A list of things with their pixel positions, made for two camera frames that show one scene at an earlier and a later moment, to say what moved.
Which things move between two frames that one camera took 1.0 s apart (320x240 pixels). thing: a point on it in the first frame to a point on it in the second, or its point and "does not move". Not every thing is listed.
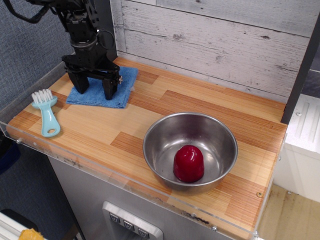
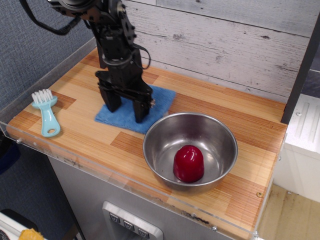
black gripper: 89,59 to 125,76
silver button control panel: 121,224 does not move
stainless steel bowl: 214,136 does not move
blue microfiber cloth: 95,96 to 124,117
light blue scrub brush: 43,101 does not move
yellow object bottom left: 30,234 does not move
